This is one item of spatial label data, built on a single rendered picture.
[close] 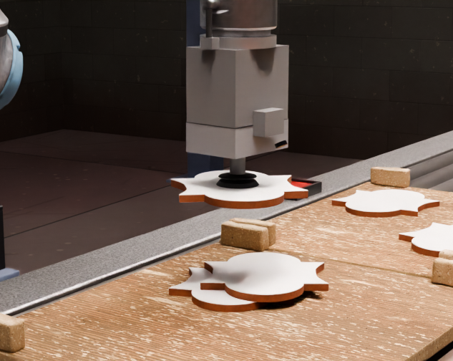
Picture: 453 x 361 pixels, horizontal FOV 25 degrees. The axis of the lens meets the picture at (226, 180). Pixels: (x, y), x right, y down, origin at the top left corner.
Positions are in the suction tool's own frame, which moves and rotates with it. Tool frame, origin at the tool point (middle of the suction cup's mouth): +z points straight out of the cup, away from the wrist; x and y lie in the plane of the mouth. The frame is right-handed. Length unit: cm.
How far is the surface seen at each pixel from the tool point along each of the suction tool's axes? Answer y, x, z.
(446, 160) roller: 88, 23, 12
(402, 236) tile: 27.2, -3.4, 9.2
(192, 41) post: 371, 337, 21
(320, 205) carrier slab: 36.4, 14.9, 9.7
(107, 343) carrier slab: -19.7, -1.5, 9.6
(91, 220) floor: 268, 314, 104
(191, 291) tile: -5.3, 1.5, 9.0
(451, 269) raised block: 14.1, -16.8, 7.7
